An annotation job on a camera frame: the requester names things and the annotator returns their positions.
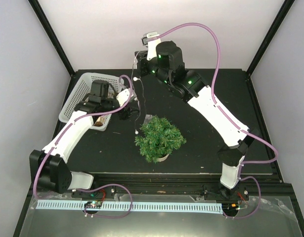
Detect fairy light string white bulbs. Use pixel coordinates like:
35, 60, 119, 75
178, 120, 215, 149
131, 51, 144, 135

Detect small green christmas tree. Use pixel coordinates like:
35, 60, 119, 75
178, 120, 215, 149
134, 116, 186, 163

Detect white plastic perforated basket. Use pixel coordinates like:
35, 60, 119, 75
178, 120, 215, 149
58, 73, 124, 123

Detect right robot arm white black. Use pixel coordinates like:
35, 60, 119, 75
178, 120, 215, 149
134, 41, 254, 199

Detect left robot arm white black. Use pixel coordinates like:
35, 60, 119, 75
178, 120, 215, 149
29, 80, 134, 197

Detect white tree pot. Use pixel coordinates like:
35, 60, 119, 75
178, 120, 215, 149
156, 154, 170, 162

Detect clear battery box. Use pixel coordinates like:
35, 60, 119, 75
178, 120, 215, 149
143, 114, 153, 125

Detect brown pine cone front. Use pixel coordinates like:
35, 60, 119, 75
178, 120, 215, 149
93, 121, 103, 127

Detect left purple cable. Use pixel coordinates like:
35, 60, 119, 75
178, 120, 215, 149
33, 75, 134, 200

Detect purple cable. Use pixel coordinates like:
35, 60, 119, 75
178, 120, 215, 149
33, 75, 134, 200
146, 22, 279, 220

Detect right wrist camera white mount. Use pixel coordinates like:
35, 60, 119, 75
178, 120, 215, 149
141, 31, 161, 61

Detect black frame post left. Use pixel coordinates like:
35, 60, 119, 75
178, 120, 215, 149
28, 0, 75, 76

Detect black frame post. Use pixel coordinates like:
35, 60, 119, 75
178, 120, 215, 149
28, 0, 75, 76
246, 0, 295, 76

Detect light blue slotted cable duct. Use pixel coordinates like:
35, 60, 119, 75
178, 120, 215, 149
36, 200, 223, 214

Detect black frame post right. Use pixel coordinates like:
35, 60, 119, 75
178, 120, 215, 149
246, 0, 295, 76

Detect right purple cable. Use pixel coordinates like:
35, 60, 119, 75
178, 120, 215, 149
146, 22, 279, 220

